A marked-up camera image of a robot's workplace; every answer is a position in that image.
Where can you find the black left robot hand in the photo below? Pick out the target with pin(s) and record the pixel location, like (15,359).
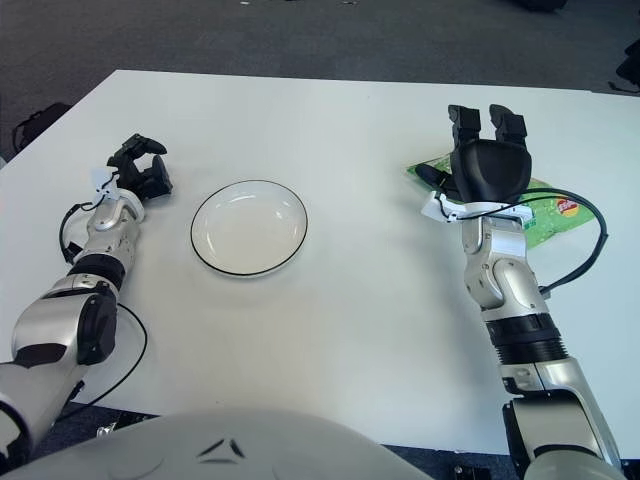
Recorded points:
(150,181)

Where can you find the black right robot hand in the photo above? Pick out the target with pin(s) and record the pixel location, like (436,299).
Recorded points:
(492,170)

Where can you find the green snack chip bag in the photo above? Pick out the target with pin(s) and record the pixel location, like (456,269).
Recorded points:
(550,225)

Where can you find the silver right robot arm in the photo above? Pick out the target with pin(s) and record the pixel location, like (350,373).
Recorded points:
(505,285)

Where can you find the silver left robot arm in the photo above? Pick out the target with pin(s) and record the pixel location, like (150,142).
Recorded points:
(50,320)

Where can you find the white plate with black rim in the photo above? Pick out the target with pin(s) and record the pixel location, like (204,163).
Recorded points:
(250,230)

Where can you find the black bolted mounting plate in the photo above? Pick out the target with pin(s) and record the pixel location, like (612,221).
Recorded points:
(472,472)

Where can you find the black backpack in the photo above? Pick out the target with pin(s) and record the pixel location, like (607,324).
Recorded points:
(40,120)

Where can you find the black bulky floor item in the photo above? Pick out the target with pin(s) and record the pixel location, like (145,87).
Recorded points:
(542,5)

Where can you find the white robot torso shell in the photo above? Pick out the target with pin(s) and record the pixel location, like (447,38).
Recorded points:
(150,450)

